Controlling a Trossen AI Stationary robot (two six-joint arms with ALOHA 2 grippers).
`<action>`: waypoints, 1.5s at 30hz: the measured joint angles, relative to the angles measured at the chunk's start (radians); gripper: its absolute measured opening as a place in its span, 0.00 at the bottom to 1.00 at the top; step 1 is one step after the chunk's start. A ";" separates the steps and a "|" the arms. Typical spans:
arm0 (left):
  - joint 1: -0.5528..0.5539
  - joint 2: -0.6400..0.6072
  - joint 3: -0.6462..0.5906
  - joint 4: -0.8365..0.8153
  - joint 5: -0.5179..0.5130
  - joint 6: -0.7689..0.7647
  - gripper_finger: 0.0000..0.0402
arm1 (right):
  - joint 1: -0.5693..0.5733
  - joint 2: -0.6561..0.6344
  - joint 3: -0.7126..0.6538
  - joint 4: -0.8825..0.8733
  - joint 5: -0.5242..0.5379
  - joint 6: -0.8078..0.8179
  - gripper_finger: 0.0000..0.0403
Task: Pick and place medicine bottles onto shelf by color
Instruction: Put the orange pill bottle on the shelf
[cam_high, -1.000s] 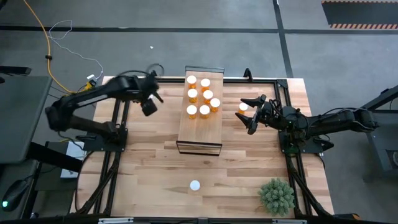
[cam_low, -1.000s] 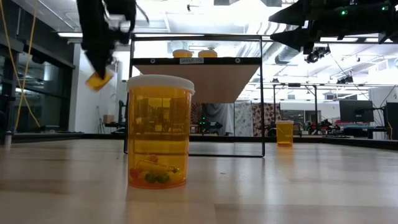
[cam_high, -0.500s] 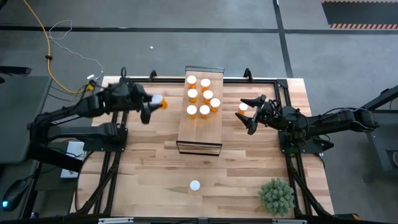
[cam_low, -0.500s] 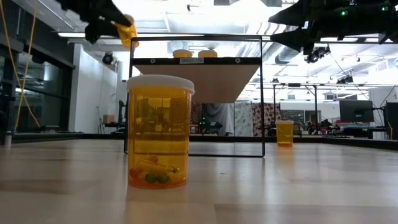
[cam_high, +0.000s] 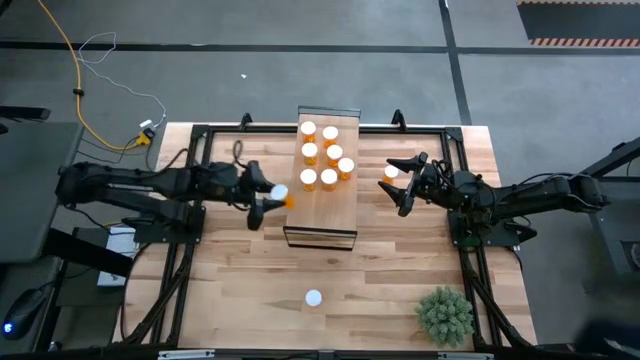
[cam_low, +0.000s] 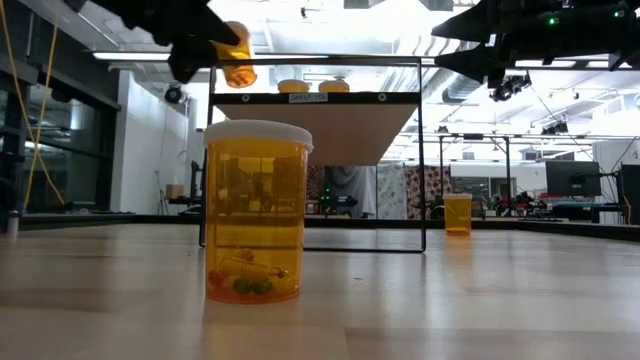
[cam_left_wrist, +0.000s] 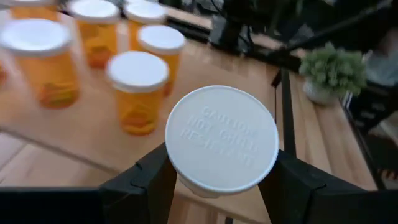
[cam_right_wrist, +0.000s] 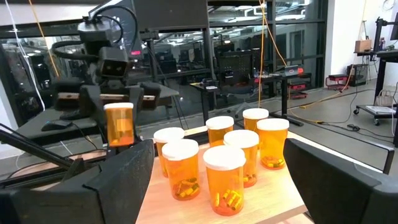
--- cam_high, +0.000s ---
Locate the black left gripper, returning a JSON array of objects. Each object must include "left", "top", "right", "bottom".
[{"left": 197, "top": 160, "right": 287, "bottom": 231}]

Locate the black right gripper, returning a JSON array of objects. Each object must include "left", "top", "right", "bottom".
[{"left": 378, "top": 151, "right": 489, "bottom": 218}]

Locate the green succulent in grey pot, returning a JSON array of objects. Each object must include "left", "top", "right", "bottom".
[{"left": 414, "top": 285, "right": 475, "bottom": 349}]

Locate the white flat box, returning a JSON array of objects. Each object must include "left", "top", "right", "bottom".
[{"left": 96, "top": 225, "right": 140, "bottom": 289}]

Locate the black beam with silver brackets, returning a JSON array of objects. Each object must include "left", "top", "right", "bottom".
[{"left": 0, "top": 344, "right": 640, "bottom": 360}]

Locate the black stand leg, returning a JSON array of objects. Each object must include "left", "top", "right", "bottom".
[{"left": 41, "top": 227, "right": 135, "bottom": 279}]

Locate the black metal side table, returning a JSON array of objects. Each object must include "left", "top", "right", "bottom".
[{"left": 573, "top": 135, "right": 640, "bottom": 292}]

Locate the grey side table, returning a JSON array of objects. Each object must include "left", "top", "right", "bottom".
[{"left": 0, "top": 121, "right": 85, "bottom": 265}]

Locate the black mat striped edge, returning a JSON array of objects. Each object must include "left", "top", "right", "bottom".
[{"left": 516, "top": 0, "right": 640, "bottom": 49}]

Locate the black flat bar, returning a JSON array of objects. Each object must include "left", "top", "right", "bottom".
[{"left": 0, "top": 105, "right": 52, "bottom": 122}]

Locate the black computer mouse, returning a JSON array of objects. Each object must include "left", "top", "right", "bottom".
[{"left": 1, "top": 287, "right": 49, "bottom": 343}]

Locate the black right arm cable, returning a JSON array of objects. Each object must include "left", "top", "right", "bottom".
[{"left": 430, "top": 157, "right": 459, "bottom": 179}]

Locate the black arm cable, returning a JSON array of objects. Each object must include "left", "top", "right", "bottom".
[
  {"left": 430, "top": 157, "right": 459, "bottom": 179},
  {"left": 157, "top": 139, "right": 249, "bottom": 174}
]

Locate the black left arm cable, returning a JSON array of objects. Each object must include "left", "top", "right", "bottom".
[{"left": 157, "top": 139, "right": 249, "bottom": 174}]

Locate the thin white cable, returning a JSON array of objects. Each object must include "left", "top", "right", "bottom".
[{"left": 76, "top": 31, "right": 168, "bottom": 130}]

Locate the yellow power cable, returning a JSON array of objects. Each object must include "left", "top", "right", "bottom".
[{"left": 35, "top": 0, "right": 154, "bottom": 152}]

